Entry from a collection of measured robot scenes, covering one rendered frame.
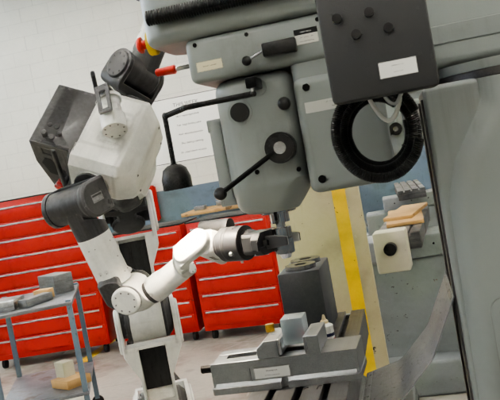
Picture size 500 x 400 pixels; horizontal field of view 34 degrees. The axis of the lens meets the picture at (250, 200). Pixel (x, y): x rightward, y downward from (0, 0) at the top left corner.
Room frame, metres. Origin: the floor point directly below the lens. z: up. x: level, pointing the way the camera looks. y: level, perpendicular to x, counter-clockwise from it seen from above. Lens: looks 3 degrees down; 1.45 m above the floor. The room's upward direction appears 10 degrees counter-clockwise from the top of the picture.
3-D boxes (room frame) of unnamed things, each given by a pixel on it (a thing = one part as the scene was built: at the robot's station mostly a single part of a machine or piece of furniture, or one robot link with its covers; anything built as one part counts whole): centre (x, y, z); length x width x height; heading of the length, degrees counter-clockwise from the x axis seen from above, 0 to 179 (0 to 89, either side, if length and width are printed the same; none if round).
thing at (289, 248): (1.93, -0.06, 1.23); 0.05 x 0.05 x 0.06
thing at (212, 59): (1.92, -0.10, 1.68); 0.34 x 0.24 x 0.10; 79
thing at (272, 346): (1.89, 0.00, 1.01); 0.12 x 0.06 x 0.04; 166
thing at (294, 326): (1.87, -0.05, 1.03); 0.06 x 0.05 x 0.06; 166
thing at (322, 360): (1.88, -0.02, 0.97); 0.35 x 0.15 x 0.11; 76
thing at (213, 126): (1.95, 0.05, 1.45); 0.04 x 0.04 x 0.21; 79
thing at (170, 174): (1.97, 0.17, 1.43); 0.07 x 0.07 x 0.06
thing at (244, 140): (1.93, -0.07, 1.47); 0.21 x 0.19 x 0.32; 169
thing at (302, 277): (2.37, -0.12, 1.02); 0.22 x 0.12 x 0.20; 167
